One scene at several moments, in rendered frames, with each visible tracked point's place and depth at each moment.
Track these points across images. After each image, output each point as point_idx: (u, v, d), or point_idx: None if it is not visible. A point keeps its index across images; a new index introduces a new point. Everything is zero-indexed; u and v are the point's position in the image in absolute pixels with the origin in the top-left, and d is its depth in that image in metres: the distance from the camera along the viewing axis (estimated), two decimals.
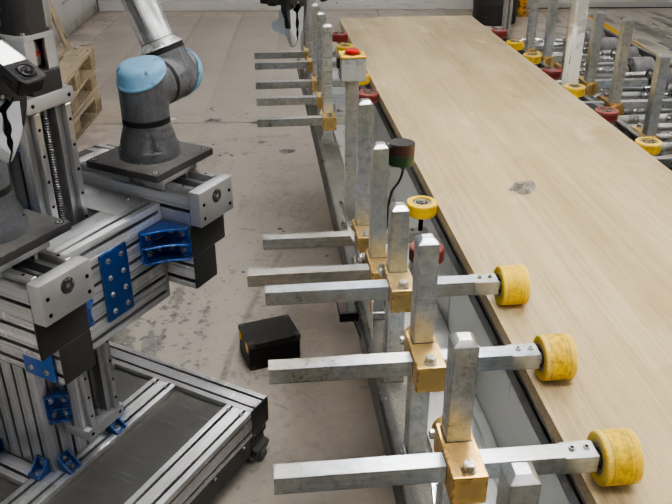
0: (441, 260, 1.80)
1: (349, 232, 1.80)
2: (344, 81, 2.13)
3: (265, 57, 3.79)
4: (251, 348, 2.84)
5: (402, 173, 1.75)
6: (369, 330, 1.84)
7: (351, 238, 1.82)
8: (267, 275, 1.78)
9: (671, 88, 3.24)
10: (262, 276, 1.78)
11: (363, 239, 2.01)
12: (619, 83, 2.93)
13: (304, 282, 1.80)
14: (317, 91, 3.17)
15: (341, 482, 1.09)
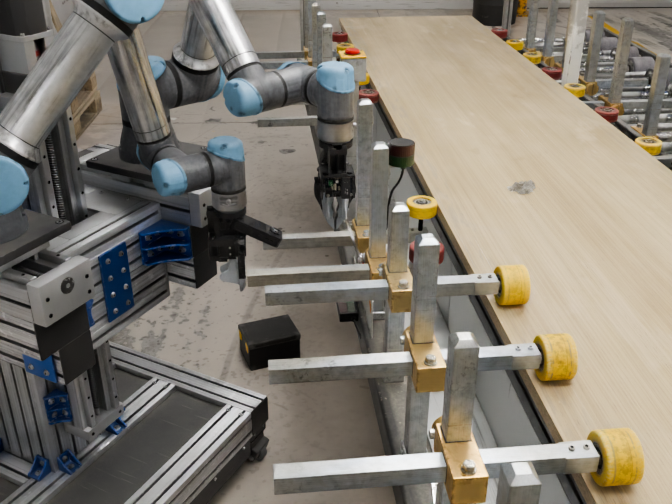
0: (441, 260, 1.80)
1: (349, 232, 1.80)
2: None
3: (265, 57, 3.79)
4: (251, 348, 2.84)
5: (402, 173, 1.75)
6: (369, 330, 1.84)
7: (351, 238, 1.82)
8: (267, 275, 1.78)
9: (671, 88, 3.24)
10: (262, 276, 1.78)
11: (363, 239, 2.01)
12: (619, 83, 2.93)
13: (304, 282, 1.80)
14: None
15: (341, 482, 1.09)
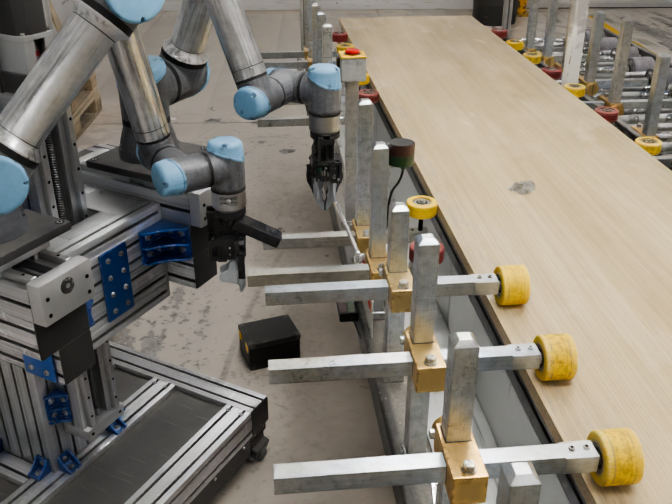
0: (441, 260, 1.80)
1: (344, 222, 1.93)
2: (344, 81, 2.13)
3: (265, 57, 3.79)
4: (251, 348, 2.84)
5: (402, 173, 1.75)
6: (369, 330, 1.84)
7: (348, 233, 1.92)
8: (267, 275, 1.78)
9: (671, 88, 3.24)
10: (262, 276, 1.78)
11: (363, 239, 2.01)
12: (619, 83, 2.93)
13: (304, 282, 1.80)
14: None
15: (341, 482, 1.09)
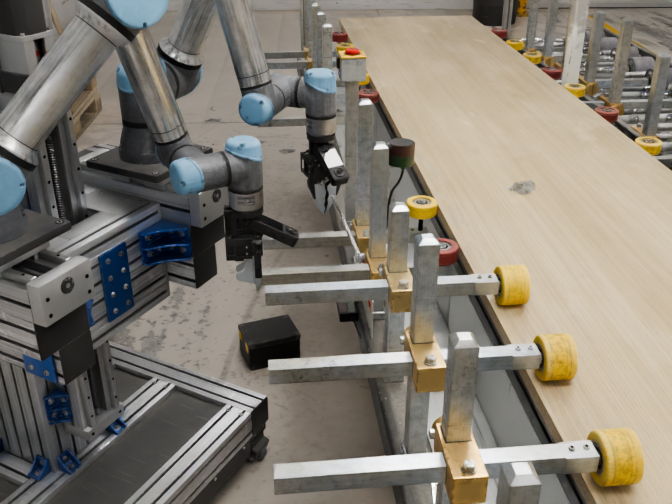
0: (456, 259, 1.80)
1: (344, 222, 1.93)
2: (344, 81, 2.13)
3: (265, 57, 3.79)
4: (251, 348, 2.84)
5: (402, 173, 1.75)
6: (369, 330, 1.84)
7: (348, 234, 1.92)
8: (282, 274, 1.78)
9: (671, 88, 3.24)
10: (277, 275, 1.78)
11: (363, 239, 2.01)
12: (619, 83, 2.93)
13: (319, 281, 1.80)
14: None
15: (341, 482, 1.09)
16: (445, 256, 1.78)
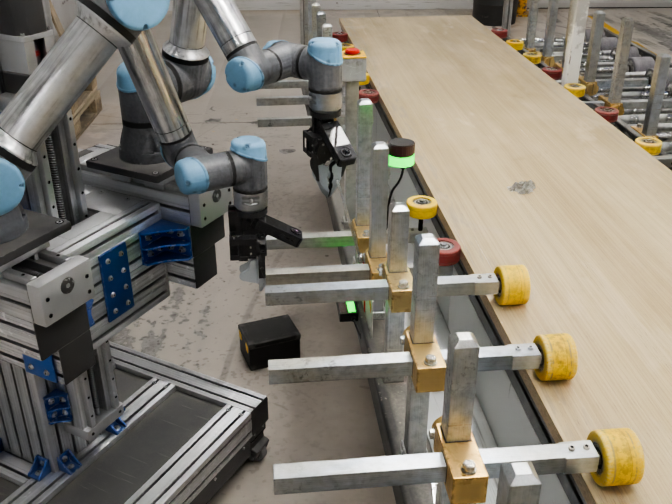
0: (458, 259, 1.80)
1: (347, 217, 1.85)
2: (344, 81, 2.13)
3: None
4: (251, 348, 2.84)
5: (402, 173, 1.75)
6: (369, 330, 1.84)
7: (350, 229, 1.86)
8: (285, 274, 1.78)
9: (671, 88, 3.24)
10: (280, 275, 1.78)
11: (363, 239, 2.01)
12: (619, 83, 2.93)
13: (322, 281, 1.80)
14: None
15: (341, 482, 1.09)
16: (447, 256, 1.78)
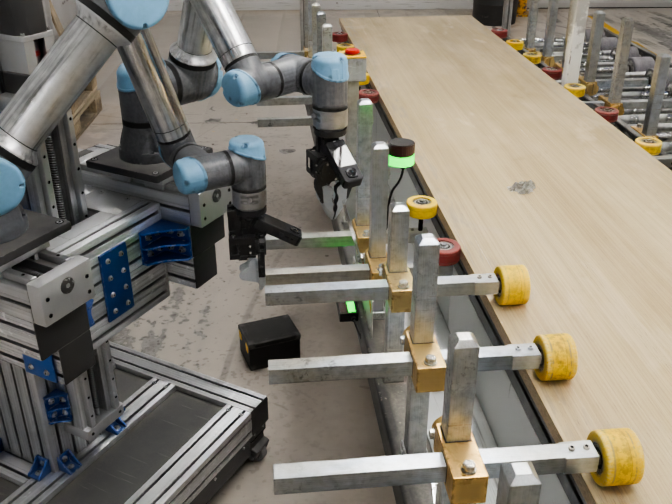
0: (458, 259, 1.80)
1: (351, 232, 1.80)
2: None
3: (265, 57, 3.79)
4: (251, 348, 2.84)
5: (402, 173, 1.75)
6: (369, 330, 1.84)
7: (353, 238, 1.82)
8: (285, 274, 1.78)
9: (671, 88, 3.24)
10: (280, 275, 1.78)
11: (363, 239, 2.01)
12: (619, 83, 2.93)
13: (322, 281, 1.80)
14: None
15: (341, 482, 1.09)
16: (447, 256, 1.78)
